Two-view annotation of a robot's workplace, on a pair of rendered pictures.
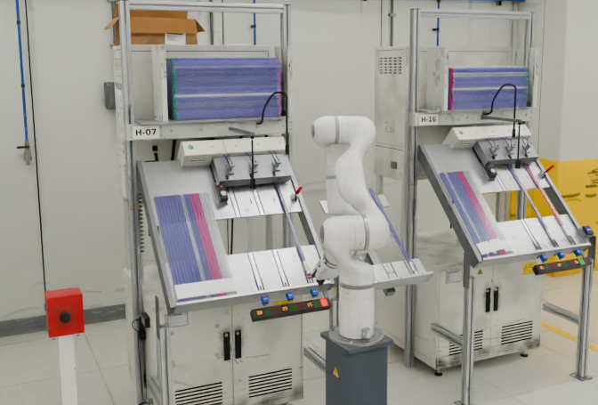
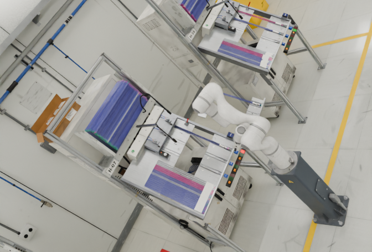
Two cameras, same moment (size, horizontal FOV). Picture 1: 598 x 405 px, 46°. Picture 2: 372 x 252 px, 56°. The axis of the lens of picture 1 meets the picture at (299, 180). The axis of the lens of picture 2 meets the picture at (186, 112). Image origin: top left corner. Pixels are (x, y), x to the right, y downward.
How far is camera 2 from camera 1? 104 cm
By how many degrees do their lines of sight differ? 19
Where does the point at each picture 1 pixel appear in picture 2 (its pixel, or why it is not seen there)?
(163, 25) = not seen: hidden behind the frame
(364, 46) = (112, 14)
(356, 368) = (299, 174)
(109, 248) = (112, 194)
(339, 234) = (254, 142)
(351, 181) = (234, 116)
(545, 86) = not seen: outside the picture
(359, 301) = (280, 153)
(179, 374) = (213, 224)
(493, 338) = (283, 84)
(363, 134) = (218, 92)
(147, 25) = not seen: hidden behind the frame
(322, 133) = (203, 109)
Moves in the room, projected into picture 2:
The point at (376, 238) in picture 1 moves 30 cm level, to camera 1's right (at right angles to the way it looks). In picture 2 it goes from (267, 128) to (296, 92)
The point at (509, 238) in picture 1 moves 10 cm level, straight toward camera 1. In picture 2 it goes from (265, 49) to (269, 52)
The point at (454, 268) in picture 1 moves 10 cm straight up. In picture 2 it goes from (252, 77) to (247, 71)
